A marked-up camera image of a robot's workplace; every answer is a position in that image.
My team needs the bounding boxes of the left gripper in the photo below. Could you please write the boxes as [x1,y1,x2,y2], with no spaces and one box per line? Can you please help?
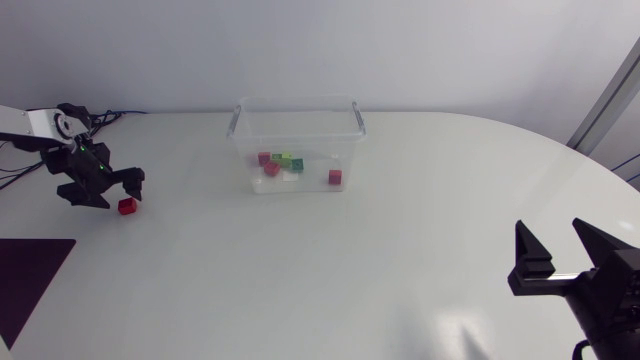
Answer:
[40,141,146,210]

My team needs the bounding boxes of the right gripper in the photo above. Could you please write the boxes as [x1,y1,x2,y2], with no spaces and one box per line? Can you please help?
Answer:
[507,217,640,360]

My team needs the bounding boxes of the clear plastic container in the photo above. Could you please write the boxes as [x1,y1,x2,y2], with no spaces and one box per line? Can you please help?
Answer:
[226,94,368,196]

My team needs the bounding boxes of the dark mat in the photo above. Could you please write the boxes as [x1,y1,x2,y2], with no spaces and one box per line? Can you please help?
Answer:
[0,238,78,351]

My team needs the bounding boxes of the blue cable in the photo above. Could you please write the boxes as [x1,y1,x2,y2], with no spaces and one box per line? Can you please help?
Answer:
[609,151,640,184]
[90,109,149,132]

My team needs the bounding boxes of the black cable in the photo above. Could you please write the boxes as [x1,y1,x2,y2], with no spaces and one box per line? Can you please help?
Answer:
[0,158,47,192]

